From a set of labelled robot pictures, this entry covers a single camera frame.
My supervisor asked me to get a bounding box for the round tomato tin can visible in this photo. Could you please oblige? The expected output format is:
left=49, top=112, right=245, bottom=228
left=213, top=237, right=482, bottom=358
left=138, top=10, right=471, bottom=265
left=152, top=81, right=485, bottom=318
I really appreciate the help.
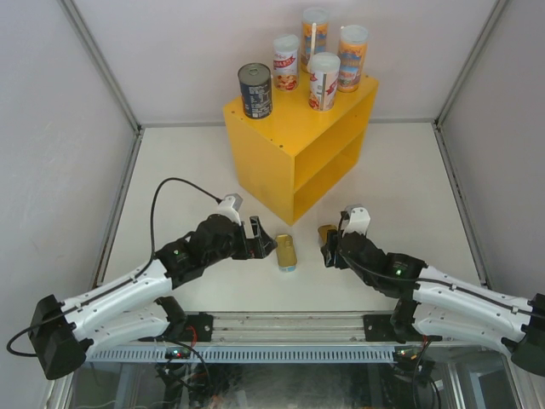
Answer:
left=238, top=63, right=273, bottom=119

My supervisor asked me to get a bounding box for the small red-white can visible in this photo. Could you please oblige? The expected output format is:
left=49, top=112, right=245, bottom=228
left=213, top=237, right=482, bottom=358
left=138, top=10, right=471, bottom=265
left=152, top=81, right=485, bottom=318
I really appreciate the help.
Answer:
left=307, top=52, right=341, bottom=112
left=272, top=34, right=300, bottom=91

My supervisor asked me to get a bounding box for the right black camera cable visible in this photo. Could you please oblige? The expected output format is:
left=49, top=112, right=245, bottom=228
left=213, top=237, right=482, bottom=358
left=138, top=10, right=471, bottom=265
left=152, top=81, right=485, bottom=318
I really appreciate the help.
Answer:
left=336, top=212, right=545, bottom=316

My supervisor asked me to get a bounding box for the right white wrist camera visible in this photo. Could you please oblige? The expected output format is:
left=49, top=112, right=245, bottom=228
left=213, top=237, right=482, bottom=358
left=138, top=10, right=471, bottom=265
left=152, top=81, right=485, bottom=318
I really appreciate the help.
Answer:
left=341, top=204, right=370, bottom=237

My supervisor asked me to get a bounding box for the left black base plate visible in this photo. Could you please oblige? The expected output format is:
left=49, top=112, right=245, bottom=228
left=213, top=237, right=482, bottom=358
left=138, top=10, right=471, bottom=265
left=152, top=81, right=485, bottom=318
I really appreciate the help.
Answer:
left=174, top=312, right=214, bottom=345

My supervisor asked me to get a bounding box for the gold tin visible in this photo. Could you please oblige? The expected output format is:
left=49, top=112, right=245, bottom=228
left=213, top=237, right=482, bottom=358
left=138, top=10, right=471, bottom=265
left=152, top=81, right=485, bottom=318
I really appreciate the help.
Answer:
left=275, top=234, right=297, bottom=273
left=318, top=224, right=338, bottom=248

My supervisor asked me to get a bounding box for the aluminium front rail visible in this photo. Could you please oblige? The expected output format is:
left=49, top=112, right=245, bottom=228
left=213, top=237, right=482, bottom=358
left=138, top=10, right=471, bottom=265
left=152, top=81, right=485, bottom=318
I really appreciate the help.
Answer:
left=97, top=310, right=512, bottom=346

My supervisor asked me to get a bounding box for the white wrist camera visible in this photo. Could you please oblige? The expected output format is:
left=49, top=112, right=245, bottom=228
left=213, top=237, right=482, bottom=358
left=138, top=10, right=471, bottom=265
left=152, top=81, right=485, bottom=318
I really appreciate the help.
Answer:
left=341, top=204, right=370, bottom=237
left=216, top=193, right=243, bottom=226

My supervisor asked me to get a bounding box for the grey slotted cable duct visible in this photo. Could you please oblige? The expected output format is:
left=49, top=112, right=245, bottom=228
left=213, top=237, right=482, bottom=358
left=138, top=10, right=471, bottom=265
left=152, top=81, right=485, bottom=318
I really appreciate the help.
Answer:
left=87, top=344, right=395, bottom=364

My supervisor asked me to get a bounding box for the black camera cable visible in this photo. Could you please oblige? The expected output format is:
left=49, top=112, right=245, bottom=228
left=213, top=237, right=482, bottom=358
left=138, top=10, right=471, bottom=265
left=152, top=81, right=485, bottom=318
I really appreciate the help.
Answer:
left=336, top=212, right=545, bottom=316
left=6, top=177, right=222, bottom=357

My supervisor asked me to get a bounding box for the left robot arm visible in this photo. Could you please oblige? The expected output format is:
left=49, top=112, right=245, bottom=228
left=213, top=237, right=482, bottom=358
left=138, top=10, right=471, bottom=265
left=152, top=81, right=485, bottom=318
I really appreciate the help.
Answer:
left=29, top=214, right=277, bottom=380

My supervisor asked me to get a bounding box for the yellow two-shelf cabinet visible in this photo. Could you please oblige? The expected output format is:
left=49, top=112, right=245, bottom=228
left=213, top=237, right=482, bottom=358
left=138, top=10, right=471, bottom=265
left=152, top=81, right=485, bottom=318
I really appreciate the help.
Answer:
left=223, top=73, right=379, bottom=226

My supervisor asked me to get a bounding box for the tall can with white spoon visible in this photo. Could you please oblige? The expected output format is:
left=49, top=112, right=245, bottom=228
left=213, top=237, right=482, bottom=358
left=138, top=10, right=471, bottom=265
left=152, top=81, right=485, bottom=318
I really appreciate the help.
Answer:
left=300, top=7, right=330, bottom=72

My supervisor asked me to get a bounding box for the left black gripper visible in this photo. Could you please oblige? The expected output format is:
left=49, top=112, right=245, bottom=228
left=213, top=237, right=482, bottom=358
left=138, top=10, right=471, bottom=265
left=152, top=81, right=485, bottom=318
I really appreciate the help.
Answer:
left=204, top=216, right=276, bottom=268

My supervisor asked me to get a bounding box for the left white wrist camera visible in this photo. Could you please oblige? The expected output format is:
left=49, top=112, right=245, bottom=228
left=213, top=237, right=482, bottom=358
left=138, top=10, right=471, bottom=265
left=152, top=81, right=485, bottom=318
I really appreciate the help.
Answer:
left=216, top=193, right=243, bottom=226

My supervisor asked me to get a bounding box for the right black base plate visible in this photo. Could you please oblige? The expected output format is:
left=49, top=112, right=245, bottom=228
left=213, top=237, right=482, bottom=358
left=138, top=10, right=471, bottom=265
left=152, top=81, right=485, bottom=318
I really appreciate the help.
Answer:
left=363, top=314, right=423, bottom=343

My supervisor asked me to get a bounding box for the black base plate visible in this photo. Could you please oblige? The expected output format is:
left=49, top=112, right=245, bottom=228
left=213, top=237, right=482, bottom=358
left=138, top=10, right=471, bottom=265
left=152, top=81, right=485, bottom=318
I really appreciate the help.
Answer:
left=174, top=312, right=214, bottom=345
left=363, top=314, right=423, bottom=343

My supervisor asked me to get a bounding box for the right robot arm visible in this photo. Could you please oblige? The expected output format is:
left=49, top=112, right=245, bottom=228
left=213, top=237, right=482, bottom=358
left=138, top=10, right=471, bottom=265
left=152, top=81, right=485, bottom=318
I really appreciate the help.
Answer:
left=321, top=228, right=544, bottom=376

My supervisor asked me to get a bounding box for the left black camera cable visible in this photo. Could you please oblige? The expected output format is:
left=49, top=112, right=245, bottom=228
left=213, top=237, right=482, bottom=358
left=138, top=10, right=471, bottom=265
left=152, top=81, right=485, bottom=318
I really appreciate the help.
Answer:
left=6, top=177, right=222, bottom=357

